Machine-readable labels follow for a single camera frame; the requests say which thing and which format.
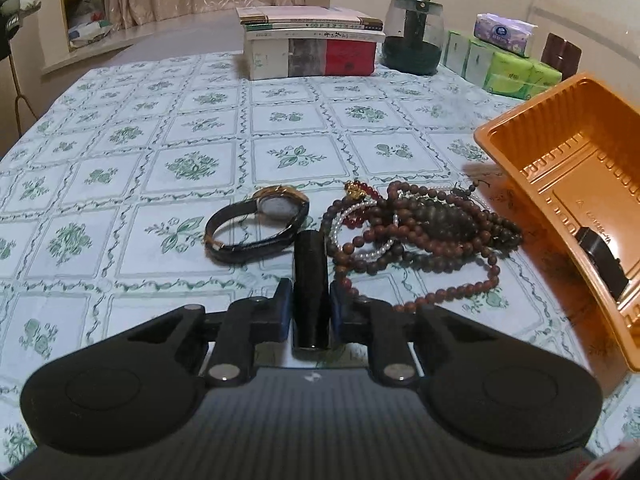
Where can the orange plastic tray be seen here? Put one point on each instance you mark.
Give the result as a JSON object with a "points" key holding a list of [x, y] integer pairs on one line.
{"points": [[550, 135]]}

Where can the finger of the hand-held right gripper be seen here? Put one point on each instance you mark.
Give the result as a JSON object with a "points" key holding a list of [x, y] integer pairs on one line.
{"points": [[602, 260]]}

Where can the wooden bookshelf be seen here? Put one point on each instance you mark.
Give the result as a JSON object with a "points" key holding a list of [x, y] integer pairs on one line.
{"points": [[67, 5]]}

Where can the white plastic-wrapped board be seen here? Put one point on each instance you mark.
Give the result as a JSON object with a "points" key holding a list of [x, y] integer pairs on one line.
{"points": [[600, 35]]}

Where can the brown box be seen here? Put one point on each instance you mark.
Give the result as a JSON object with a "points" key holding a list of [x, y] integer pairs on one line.
{"points": [[562, 55]]}

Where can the black cylinder case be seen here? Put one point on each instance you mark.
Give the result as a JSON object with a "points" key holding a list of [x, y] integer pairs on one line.
{"points": [[310, 285]]}

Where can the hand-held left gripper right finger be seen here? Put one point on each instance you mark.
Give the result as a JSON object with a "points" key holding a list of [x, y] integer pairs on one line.
{"points": [[334, 311]]}

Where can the thick white grey red book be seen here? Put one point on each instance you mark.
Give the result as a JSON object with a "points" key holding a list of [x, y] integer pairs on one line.
{"points": [[350, 57]]}

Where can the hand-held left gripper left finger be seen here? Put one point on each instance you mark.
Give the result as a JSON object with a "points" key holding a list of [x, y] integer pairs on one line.
{"points": [[286, 310]]}

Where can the dark glass jar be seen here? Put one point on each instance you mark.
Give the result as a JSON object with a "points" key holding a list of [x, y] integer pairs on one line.
{"points": [[412, 35]]}

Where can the green tissue multipack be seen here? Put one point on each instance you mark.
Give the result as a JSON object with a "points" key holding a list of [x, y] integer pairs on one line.
{"points": [[505, 72]]}

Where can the purple tissue pack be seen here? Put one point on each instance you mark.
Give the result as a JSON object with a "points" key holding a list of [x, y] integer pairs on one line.
{"points": [[505, 32]]}

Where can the plastic bags pile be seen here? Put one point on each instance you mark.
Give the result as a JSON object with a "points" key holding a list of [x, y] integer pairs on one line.
{"points": [[90, 25]]}

